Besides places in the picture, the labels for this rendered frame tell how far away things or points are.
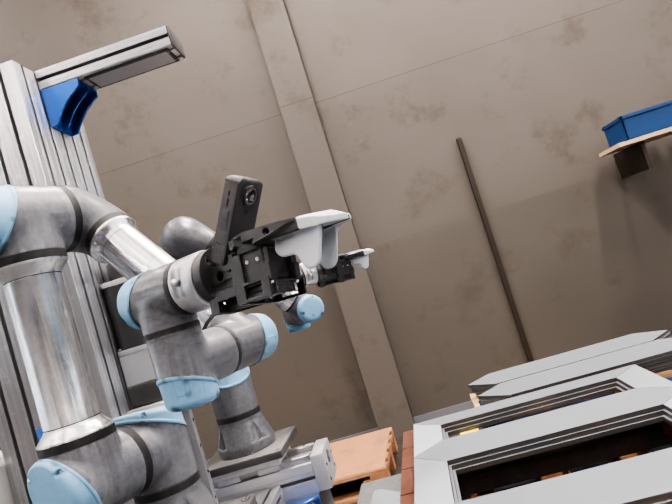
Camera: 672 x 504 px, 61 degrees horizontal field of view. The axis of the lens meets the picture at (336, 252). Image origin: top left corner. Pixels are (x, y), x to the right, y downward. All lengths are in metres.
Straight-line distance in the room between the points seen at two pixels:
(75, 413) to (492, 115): 4.74
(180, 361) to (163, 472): 0.33
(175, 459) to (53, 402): 0.23
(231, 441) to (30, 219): 0.79
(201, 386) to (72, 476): 0.26
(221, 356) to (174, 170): 4.75
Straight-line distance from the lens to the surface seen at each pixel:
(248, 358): 0.87
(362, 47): 5.47
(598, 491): 1.30
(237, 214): 0.71
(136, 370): 1.34
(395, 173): 5.17
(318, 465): 1.52
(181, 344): 0.79
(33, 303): 0.99
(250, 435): 1.53
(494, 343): 5.21
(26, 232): 0.99
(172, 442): 1.07
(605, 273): 5.41
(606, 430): 1.67
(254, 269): 0.67
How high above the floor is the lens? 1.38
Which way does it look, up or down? 3 degrees up
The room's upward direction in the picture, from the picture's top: 17 degrees counter-clockwise
